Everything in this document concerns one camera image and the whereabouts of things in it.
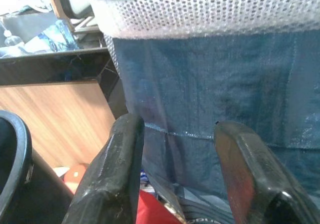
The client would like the black countertop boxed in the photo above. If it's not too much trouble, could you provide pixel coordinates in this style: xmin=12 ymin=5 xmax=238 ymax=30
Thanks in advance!
xmin=0 ymin=48 xmax=128 ymax=121

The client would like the blue woven tarp cover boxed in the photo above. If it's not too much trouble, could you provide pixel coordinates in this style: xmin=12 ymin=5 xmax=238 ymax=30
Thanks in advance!
xmin=112 ymin=30 xmax=320 ymax=211

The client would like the red plastic stool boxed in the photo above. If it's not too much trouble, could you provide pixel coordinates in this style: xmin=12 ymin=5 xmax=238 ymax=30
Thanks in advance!
xmin=63 ymin=163 xmax=187 ymax=224

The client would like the clear plastic bottle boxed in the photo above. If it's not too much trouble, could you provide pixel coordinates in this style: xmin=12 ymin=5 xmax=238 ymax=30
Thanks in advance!
xmin=2 ymin=21 xmax=25 ymax=48

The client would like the wooden frame board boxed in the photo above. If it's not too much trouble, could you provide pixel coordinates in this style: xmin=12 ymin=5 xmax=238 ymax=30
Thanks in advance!
xmin=45 ymin=0 xmax=76 ymax=33

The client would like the blue white packet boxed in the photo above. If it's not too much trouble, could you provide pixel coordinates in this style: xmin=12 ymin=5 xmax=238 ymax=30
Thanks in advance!
xmin=139 ymin=168 xmax=151 ymax=185

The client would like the white bubble wrap sheet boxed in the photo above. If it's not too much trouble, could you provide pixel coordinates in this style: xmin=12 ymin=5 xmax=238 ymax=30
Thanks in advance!
xmin=87 ymin=0 xmax=320 ymax=125

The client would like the black plastic bucket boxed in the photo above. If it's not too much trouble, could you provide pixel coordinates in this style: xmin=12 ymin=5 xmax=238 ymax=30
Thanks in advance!
xmin=0 ymin=110 xmax=77 ymax=224

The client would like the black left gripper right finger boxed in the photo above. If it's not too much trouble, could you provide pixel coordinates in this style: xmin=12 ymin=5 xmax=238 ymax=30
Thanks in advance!
xmin=214 ymin=120 xmax=320 ymax=224

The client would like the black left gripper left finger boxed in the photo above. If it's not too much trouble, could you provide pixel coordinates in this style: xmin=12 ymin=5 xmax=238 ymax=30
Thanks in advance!
xmin=61 ymin=113 xmax=146 ymax=224

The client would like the blue white patterned bag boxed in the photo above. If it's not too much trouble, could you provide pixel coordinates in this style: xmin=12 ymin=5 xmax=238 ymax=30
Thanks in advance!
xmin=0 ymin=19 xmax=79 ymax=57

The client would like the wooden cabinet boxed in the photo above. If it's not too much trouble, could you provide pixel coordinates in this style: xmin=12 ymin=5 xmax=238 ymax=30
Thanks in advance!
xmin=0 ymin=80 xmax=118 ymax=175

